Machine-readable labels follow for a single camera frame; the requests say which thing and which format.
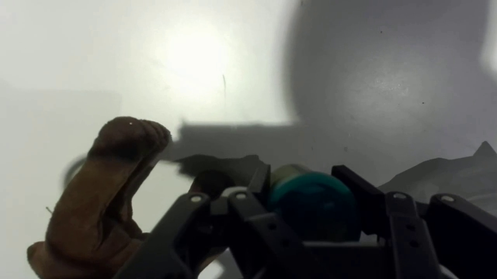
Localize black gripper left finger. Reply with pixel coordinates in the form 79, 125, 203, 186
113, 163, 332, 279

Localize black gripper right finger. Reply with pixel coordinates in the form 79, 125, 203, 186
330, 164, 497, 279

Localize teal-lid play dough tub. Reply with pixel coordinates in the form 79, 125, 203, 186
267, 163, 363, 243

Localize brown plush dog toy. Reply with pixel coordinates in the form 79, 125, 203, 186
25, 115, 172, 279

